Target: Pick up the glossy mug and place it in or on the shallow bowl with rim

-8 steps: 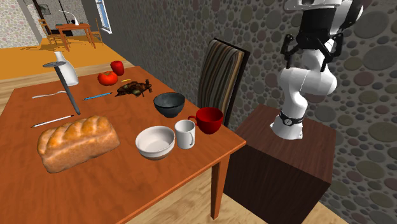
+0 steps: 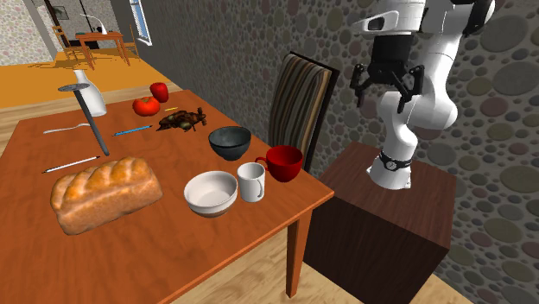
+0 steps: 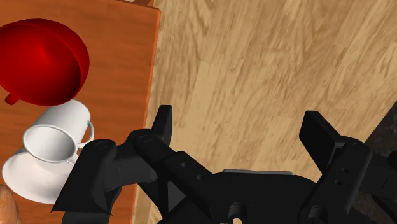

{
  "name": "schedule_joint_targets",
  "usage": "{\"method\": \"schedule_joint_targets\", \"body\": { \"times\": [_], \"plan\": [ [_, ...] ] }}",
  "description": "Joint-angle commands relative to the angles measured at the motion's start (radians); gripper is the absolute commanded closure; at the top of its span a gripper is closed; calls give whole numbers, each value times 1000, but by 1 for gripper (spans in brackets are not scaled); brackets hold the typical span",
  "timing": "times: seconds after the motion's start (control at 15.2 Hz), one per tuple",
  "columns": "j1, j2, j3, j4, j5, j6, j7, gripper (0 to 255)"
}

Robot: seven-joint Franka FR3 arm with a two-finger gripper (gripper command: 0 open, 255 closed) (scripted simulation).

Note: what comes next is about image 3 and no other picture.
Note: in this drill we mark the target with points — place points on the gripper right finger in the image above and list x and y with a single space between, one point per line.
341 167

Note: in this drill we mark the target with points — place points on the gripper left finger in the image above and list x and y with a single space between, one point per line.
102 173

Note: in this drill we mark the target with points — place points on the white cup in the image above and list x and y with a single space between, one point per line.
62 118

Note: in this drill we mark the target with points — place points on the white saucer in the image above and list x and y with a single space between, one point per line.
28 180

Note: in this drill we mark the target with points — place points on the orange brown round object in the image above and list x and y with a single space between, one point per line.
7 208

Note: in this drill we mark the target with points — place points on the orange wooden table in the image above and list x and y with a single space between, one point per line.
124 62

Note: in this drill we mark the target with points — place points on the red bowl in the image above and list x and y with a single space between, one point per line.
40 62

